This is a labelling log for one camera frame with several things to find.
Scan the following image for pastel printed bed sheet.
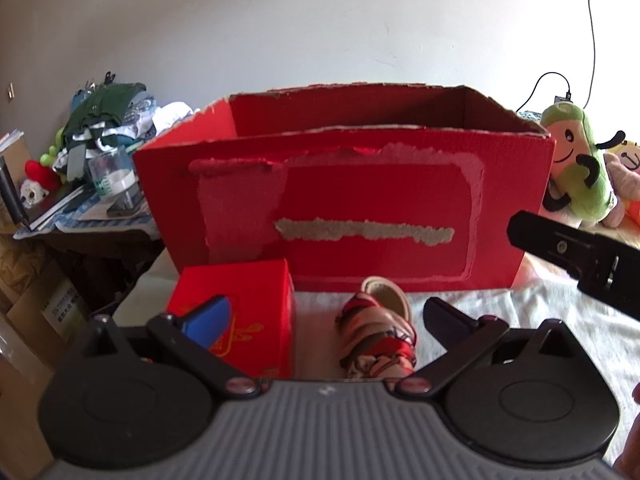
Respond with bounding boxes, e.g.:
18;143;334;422
115;247;640;461

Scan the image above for printed paper sheets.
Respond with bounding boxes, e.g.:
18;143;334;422
77;200;151;223

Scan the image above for black flat device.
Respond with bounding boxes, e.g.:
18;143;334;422
0;155;28;226

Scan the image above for person's right hand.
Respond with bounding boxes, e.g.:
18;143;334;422
612;382;640;480

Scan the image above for white round jar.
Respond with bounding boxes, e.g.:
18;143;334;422
97;170;136;198

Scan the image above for red white plush toy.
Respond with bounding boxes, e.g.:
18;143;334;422
20;160;63;208

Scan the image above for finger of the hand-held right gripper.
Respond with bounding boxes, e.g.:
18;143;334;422
506;210;623;281

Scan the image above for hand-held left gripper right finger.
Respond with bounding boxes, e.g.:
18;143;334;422
397;296;576;397

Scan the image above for pile of green clothes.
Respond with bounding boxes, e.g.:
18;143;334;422
52;72;196;186

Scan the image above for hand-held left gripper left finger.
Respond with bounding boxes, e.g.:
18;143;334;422
87;295;261;401

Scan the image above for thin wall cable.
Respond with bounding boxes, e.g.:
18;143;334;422
585;0;597;111

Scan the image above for small red gift box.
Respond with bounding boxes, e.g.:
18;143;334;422
166;258;297;380

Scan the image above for green bead toy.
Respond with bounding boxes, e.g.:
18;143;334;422
40;127;66;166

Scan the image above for green plush toy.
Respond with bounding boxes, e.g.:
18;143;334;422
539;102;627;227

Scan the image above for cardboard box with label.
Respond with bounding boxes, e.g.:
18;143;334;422
10;260;91;356

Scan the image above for plain cardboard box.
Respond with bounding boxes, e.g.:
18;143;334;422
0;310;56;466

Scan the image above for large red cardboard box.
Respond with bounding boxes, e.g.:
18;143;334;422
132;81;557;292

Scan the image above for clear plastic cup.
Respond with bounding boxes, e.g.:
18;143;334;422
87;146;146;216

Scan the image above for yellow plush toy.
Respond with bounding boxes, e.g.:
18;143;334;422
612;141;640;173

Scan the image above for blue checkered cloth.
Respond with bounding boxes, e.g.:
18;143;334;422
15;195;156;236

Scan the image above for mauve plush toy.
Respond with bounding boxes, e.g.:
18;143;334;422
602;152;640;228

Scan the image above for black smartphone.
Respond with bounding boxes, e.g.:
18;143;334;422
106;192;143;218

